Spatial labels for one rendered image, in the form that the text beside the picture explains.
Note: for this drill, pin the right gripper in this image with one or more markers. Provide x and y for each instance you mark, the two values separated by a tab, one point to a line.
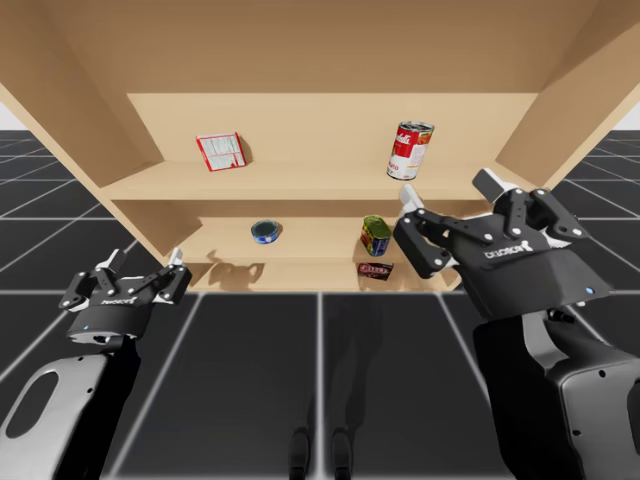
530	280

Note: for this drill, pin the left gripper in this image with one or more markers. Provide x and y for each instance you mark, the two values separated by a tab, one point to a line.
112	317

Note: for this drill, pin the red and white can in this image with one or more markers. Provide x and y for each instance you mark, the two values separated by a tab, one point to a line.
407	155

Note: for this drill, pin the green and blue rectangular can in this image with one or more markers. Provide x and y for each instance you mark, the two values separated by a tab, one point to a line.
376	239

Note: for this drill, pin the blue flat can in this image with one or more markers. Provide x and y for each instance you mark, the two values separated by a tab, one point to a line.
266	233

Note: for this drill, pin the pale wooden shelf unit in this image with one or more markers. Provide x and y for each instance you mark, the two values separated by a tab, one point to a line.
320	60

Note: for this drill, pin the red and white carton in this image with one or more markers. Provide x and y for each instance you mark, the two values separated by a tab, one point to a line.
220	151

